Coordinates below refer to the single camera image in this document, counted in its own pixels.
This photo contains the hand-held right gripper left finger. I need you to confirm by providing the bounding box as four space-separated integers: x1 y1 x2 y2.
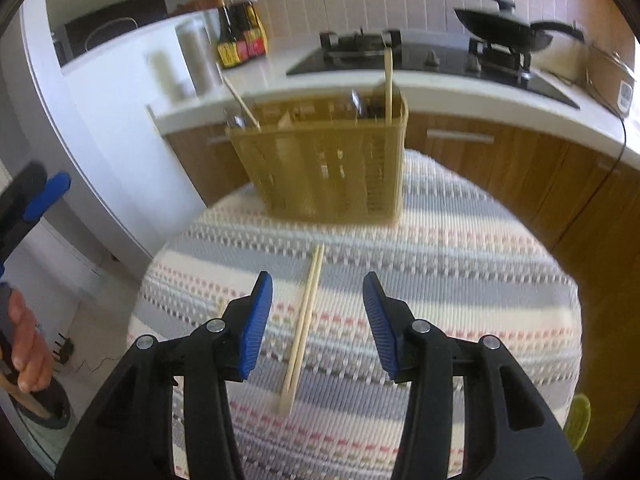
55 271 274 480

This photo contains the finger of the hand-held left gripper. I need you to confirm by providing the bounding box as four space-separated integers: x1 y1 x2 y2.
22 172 71 223
0 160 48 221

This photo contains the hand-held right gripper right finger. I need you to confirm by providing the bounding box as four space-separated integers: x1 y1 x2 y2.
362 271 583 480

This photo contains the wooden chopstick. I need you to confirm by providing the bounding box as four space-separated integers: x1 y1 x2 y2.
222 76 261 131
384 46 394 125
277 245 321 411
282 244 326 416

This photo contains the yellow plastic utensil basket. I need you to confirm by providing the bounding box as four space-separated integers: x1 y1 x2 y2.
225 87 410 226

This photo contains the person's left hand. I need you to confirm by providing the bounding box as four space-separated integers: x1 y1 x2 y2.
0 290 55 395

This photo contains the striped woven tablecloth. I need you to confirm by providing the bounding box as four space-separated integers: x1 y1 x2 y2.
125 150 586 480

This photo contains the white tall cabinet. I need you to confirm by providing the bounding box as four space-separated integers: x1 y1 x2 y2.
20 0 236 261

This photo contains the black power plug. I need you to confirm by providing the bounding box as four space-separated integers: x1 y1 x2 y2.
51 332 77 364

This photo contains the dark round bin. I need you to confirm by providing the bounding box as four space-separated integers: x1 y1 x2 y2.
0 375 74 431

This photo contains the black microwave oven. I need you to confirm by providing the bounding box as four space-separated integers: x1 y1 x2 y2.
64 0 169 42

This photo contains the wooden kitchen base cabinet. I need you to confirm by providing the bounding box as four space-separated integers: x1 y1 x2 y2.
162 110 640 323

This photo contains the steel thermos flask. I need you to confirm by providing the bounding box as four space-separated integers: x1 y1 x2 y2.
175 15 224 97

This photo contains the yellow green plastic stool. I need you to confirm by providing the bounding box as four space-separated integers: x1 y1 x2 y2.
562 394 592 453

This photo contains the white kitchen countertop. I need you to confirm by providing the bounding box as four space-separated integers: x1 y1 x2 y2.
146 35 640 181

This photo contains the dark bottle yellow label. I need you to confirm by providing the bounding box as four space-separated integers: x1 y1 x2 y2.
216 2 242 69

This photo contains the reddish brown container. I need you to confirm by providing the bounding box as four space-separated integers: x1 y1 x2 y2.
175 0 226 17

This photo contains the dark bottle red label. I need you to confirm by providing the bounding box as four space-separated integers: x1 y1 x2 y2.
232 0 268 59

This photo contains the black gas stove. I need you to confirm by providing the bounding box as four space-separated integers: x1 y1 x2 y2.
286 29 581 110

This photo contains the black wok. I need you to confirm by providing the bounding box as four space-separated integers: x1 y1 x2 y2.
454 7 585 53

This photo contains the beige rice cooker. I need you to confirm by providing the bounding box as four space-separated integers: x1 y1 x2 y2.
582 45 640 112

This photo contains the silver drawer handle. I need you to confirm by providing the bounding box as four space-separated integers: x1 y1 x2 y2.
426 129 495 145

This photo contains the black power cable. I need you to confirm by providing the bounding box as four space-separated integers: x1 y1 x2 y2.
562 72 630 243

